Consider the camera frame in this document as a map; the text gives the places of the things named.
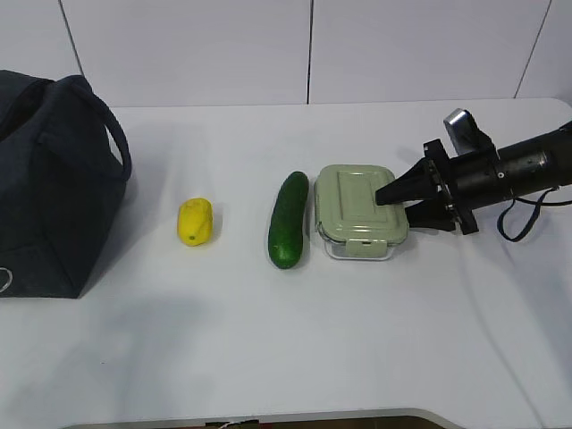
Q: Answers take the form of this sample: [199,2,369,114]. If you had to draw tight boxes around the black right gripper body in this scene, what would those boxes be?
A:
[424,139,479,235]

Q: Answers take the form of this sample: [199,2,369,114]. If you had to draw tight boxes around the dark blue lunch bag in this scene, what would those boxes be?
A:
[1,70,132,299]

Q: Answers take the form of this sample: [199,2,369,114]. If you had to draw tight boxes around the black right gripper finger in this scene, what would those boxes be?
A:
[375,158,440,206]
[405,198,458,231]

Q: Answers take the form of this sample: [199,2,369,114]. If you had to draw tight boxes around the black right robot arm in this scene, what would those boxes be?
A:
[375,122,571,235]

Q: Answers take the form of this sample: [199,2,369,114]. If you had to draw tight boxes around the green lidded glass container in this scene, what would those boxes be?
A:
[314,164,409,261]

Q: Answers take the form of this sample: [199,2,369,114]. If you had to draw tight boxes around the black cable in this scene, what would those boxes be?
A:
[498,187,559,243]

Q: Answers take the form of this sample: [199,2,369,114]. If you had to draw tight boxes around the yellow lemon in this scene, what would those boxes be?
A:
[177,198,214,247]

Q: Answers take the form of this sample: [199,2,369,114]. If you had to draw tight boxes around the green cucumber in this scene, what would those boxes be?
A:
[267,171,309,269]

